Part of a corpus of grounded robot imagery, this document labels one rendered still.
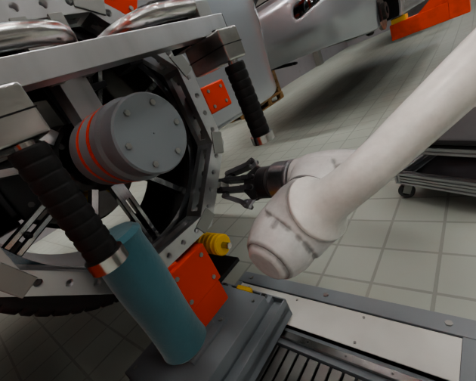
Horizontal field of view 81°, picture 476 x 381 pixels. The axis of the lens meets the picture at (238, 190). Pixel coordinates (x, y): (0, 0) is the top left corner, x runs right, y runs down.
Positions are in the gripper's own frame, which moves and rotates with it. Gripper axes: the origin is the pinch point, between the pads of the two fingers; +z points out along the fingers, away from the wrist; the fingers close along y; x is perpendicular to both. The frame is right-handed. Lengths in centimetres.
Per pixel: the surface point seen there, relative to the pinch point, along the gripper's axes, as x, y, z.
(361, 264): -74, -16, -13
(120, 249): 35.0, -17.5, -26.6
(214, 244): 0.4, -15.7, -3.3
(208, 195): 5.9, -4.0, -4.2
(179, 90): 16.7, 20.6, -0.1
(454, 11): -245, 236, -29
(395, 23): -237, 245, 21
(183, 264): 10.5, -21.0, -5.2
